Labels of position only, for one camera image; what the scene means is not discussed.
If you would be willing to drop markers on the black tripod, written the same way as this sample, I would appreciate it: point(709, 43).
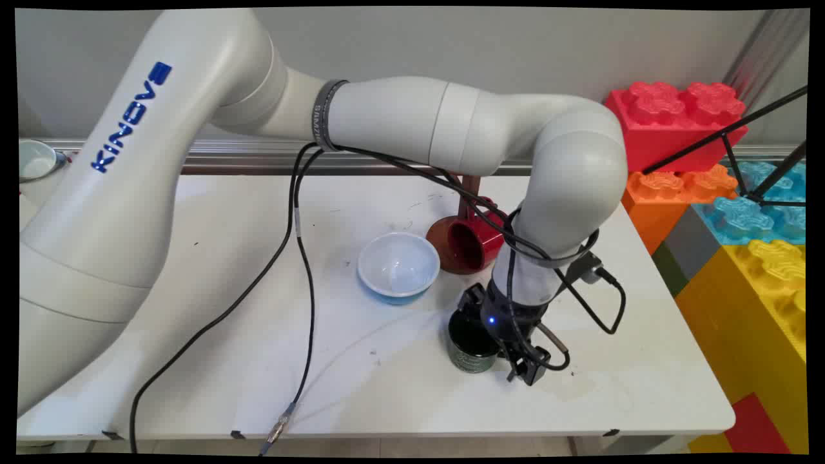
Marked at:
point(726, 134)

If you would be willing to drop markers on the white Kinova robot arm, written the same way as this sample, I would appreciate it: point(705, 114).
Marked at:
point(129, 193)

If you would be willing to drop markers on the light blue giant toy brick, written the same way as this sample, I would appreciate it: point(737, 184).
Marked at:
point(747, 216)

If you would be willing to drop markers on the yellow giant toy brick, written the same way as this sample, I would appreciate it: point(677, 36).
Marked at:
point(747, 322)

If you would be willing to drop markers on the dark green giant toy brick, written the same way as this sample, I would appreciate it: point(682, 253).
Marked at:
point(669, 270)

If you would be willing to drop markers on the white cup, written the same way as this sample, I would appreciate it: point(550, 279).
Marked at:
point(35, 160)

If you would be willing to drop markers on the dark green enamel mug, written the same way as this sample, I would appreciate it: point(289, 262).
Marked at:
point(467, 354)

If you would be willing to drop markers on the small red toy brick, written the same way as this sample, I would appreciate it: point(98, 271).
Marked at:
point(754, 428)

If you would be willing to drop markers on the blue and white bowl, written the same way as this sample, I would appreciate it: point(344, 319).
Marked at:
point(398, 267)

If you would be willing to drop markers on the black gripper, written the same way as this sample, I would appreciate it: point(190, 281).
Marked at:
point(512, 322)

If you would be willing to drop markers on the red ceramic mug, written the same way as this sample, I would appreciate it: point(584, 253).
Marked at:
point(474, 248)

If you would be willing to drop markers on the grey giant toy brick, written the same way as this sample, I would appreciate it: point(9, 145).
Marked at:
point(689, 241)

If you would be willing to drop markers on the orange giant toy brick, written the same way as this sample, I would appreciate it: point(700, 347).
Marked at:
point(664, 193)

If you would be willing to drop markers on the brown wooden mug tree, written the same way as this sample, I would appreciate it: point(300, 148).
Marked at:
point(441, 229)

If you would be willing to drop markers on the red giant toy brick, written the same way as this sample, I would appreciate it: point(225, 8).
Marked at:
point(670, 122)

